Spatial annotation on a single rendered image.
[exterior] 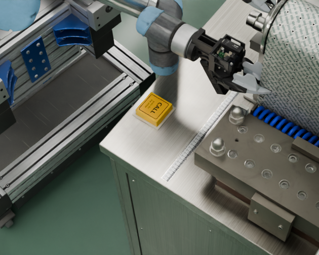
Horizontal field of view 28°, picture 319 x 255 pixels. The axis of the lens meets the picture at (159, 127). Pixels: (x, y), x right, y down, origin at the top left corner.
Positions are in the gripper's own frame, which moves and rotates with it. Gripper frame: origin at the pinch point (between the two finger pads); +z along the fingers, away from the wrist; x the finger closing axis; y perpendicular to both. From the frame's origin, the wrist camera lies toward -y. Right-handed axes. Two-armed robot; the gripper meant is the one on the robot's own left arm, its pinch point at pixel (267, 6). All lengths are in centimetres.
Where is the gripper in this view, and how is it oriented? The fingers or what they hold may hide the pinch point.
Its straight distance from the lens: 139.7
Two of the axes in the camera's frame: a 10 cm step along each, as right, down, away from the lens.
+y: 4.8, -1.0, -8.7
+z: 6.4, 7.1, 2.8
